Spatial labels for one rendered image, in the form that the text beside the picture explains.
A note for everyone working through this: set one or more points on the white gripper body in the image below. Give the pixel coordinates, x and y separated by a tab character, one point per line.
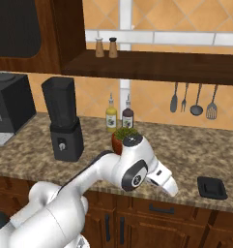
168	184

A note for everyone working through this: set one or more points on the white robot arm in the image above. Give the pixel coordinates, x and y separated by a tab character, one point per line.
66	206

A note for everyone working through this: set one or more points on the black blender lid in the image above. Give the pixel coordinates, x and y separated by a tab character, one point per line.
212	188

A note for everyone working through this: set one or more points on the black blender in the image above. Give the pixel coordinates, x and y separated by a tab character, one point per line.
64	129

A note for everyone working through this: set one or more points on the wooden drawer front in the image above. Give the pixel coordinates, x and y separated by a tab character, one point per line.
182	211

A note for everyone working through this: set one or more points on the wooden cupboard door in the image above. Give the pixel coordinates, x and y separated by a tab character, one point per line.
98	226
222	231
153	234

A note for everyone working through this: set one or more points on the green plant in brown pot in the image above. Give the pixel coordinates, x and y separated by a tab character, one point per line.
121	137

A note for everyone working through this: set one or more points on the dark sauce bottle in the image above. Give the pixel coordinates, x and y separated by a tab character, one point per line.
128	118

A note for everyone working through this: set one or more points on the grey hanging ladle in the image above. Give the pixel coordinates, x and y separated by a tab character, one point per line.
196	109

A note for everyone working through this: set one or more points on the grey hanging spoon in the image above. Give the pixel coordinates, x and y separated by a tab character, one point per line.
174	103

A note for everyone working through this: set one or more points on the grey hanging spatula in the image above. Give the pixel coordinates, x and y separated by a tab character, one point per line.
211	111

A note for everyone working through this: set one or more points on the grey hanging fork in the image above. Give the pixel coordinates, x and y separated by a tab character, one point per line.
184	100

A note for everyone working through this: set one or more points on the yellow oil bottle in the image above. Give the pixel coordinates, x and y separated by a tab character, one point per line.
111	117

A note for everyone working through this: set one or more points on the dark wooden shelf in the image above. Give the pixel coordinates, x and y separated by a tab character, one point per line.
160	66

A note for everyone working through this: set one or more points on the black-capped brown shaker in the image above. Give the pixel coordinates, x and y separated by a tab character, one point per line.
113	49

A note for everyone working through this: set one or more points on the white-capped brown shaker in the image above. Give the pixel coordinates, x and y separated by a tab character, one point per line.
99	48

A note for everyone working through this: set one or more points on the black coffee machine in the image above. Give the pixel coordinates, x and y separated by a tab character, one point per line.
11	103

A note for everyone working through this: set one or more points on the wooden wall cupboard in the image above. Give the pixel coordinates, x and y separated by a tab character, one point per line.
56	35

